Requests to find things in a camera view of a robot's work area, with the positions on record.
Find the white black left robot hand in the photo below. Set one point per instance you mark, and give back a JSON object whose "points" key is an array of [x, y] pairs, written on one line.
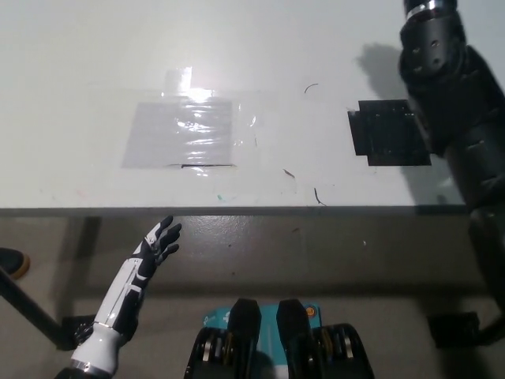
{"points": [[132, 278]]}

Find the black desk foot plate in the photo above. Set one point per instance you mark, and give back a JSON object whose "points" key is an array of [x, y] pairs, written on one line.
{"points": [[453, 329], [75, 325]]}

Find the black diagonal desk leg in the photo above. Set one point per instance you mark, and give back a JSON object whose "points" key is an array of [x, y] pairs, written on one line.
{"points": [[27, 304]]}

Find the black shoe with tan sole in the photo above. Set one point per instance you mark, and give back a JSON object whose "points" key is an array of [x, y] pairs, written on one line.
{"points": [[13, 262]]}

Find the black tape patch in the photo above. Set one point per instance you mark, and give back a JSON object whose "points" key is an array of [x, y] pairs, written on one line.
{"points": [[388, 132]]}

